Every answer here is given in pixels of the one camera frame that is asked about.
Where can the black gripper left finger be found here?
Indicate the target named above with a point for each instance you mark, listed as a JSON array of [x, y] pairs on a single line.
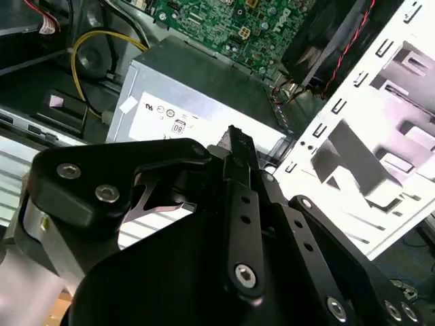
[[85, 169]]

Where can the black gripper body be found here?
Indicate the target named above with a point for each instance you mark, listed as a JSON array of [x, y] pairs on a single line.
[[153, 288]]

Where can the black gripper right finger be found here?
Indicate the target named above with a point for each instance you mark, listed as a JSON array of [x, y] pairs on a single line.
[[302, 234]]

